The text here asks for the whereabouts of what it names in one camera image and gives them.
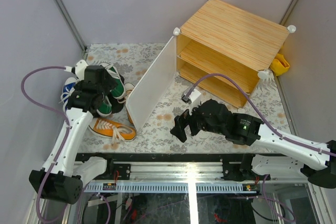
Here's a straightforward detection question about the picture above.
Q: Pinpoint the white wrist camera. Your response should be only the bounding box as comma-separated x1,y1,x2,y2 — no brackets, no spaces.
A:
65,60,88,80
181,89,202,111

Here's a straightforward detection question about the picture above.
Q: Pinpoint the wooden shoe cabinet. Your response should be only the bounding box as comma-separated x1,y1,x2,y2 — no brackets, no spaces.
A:
173,0,296,108

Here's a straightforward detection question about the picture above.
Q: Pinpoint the black shoe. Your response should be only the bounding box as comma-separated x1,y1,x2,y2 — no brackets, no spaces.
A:
108,95,126,114

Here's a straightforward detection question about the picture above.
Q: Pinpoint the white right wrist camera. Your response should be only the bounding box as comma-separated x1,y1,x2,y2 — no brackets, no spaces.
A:
181,89,202,111

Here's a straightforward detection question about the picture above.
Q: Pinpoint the grey slotted cable duct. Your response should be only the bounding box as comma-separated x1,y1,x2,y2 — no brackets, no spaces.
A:
85,182,256,194

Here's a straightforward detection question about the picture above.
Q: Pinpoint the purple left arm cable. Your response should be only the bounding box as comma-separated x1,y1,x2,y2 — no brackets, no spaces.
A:
20,66,73,223

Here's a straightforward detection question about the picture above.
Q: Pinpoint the blue sneaker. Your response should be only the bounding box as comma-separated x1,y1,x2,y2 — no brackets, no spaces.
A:
60,77,78,112

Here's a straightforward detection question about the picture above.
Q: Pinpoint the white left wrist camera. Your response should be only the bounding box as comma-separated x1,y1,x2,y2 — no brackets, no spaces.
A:
65,60,88,80

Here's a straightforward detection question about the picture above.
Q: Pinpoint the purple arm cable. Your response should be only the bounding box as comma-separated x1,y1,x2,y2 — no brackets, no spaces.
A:
20,66,73,223
187,73,336,156

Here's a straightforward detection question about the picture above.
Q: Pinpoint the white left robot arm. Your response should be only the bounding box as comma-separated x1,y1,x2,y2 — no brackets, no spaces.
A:
29,64,117,204

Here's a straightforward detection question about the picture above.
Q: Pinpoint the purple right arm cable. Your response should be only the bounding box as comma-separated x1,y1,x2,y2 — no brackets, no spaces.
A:
187,73,336,156

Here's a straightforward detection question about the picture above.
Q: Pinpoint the aluminium rail frame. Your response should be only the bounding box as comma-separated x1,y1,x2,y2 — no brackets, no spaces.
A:
62,161,276,186

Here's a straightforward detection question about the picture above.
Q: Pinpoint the green sneaker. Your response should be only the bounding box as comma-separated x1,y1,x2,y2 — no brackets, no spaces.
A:
105,64,125,100
97,96,112,118

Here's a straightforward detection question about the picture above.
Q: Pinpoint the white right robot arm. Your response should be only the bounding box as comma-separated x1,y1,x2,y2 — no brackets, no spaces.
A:
170,99,335,189

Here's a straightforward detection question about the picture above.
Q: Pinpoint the orange sneaker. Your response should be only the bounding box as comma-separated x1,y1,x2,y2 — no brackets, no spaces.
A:
88,118,137,144
118,82,136,125

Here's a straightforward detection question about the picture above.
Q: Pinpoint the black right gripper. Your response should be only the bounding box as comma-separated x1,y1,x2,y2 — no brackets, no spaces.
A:
170,99,226,142

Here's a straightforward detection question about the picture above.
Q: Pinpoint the white cabinet door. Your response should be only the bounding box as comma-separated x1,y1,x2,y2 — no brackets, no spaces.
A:
126,36,176,131

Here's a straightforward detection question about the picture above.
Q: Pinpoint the yellow plastic bin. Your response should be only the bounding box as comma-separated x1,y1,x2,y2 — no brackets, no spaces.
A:
270,54,290,76

